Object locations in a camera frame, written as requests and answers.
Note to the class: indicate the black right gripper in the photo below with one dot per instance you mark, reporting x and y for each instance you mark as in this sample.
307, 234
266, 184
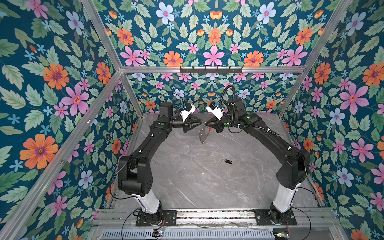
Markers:
216, 123

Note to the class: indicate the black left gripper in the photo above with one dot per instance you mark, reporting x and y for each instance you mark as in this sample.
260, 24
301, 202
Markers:
187, 124

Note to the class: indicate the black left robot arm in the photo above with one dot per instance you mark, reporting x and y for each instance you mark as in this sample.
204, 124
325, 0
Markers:
134, 175

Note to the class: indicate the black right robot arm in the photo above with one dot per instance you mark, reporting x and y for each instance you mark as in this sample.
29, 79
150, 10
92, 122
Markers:
294, 162

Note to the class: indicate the aluminium horizontal back bar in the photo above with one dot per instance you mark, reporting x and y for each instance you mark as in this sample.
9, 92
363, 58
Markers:
206, 70

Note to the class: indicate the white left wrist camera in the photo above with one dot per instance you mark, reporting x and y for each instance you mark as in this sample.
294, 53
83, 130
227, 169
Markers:
187, 110

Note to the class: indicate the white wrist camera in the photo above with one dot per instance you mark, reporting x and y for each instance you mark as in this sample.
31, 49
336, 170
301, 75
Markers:
214, 108
187, 110

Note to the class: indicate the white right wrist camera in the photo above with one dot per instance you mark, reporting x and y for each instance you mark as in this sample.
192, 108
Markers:
214, 108

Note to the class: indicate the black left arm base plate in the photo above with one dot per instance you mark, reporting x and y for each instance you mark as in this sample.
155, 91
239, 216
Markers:
162, 218

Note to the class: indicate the white perforated cable tray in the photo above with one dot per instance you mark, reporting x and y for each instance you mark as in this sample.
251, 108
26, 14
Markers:
188, 234

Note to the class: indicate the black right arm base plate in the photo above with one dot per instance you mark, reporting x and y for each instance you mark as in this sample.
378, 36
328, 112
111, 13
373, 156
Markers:
274, 217

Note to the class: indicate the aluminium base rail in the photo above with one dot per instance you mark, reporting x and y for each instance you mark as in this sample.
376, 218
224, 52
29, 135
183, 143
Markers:
306, 217

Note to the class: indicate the aluminium corner post left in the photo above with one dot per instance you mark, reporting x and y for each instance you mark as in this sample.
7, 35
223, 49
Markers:
99, 26

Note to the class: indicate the aluminium corner post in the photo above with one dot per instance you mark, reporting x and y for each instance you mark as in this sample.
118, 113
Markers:
330, 27
99, 26

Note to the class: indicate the aluminium corner post right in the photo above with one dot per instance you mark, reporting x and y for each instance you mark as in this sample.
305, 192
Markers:
330, 27

